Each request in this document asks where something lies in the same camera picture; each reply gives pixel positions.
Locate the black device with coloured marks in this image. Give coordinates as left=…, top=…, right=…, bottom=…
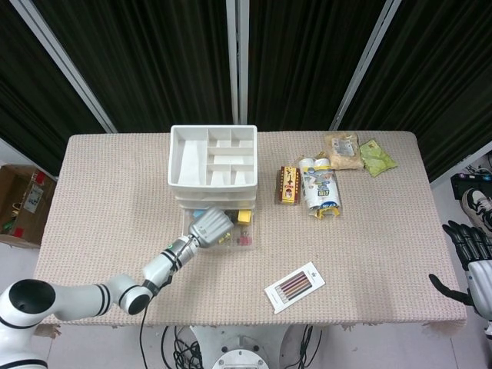
left=449, top=171, right=492, bottom=201

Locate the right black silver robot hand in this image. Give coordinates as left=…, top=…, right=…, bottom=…
left=428, top=221, right=492, bottom=321

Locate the white roll pack blue label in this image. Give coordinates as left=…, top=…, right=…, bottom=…
left=298, top=155, right=344, bottom=221

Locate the green snack bag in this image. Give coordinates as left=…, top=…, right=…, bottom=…
left=358, top=138, right=399, bottom=178

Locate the red yellow small box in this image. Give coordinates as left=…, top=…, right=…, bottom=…
left=275, top=165, right=302, bottom=207

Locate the white box of coloured candles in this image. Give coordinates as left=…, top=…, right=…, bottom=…
left=264, top=261, right=327, bottom=315

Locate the beige snack bag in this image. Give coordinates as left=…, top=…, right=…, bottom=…
left=324, top=131, right=364, bottom=171

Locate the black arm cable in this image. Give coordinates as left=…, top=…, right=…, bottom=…
left=138, top=282, right=172, bottom=369

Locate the black floor cable bundle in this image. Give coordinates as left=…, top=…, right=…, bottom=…
left=160, top=325, right=205, bottom=369
left=296, top=324, right=324, bottom=369

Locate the white plastic drawer unit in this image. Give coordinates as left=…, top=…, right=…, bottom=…
left=168, top=123, right=259, bottom=211

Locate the beige waffle tablecloth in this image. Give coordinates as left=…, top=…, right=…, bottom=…
left=33, top=130, right=468, bottom=336

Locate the grey metal frame post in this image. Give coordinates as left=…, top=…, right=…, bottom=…
left=329, top=0, right=403, bottom=132
left=8, top=0, right=118, bottom=134
left=225, top=0, right=251, bottom=126

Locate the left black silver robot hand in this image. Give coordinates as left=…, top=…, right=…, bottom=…
left=187, top=207, right=236, bottom=249

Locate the white black sneaker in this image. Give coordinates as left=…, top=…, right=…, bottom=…
left=460, top=188, right=492, bottom=236

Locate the black curtain panel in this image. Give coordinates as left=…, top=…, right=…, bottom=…
left=341, top=0, right=492, bottom=183
left=0, top=0, right=107, bottom=176
left=247, top=0, right=382, bottom=132
left=33, top=0, right=236, bottom=134

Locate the brown cardboard box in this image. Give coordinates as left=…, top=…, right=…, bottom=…
left=0, top=164, right=59, bottom=249

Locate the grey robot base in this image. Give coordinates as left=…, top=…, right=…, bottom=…
left=189, top=324, right=298, bottom=369

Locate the clear drawer with red clips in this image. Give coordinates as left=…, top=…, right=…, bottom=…
left=181, top=205, right=258, bottom=251

